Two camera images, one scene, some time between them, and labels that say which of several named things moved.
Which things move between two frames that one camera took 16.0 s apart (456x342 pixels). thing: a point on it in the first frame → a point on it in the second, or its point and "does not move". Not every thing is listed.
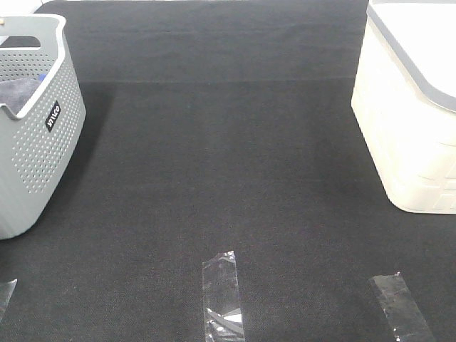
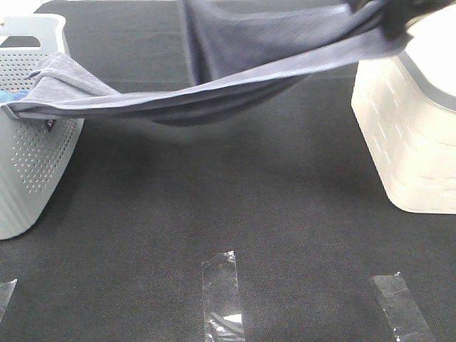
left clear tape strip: (6, 293) does not move
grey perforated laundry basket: (40, 146) does not move
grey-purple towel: (15, 92) → (244, 53)
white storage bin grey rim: (404, 100) does not move
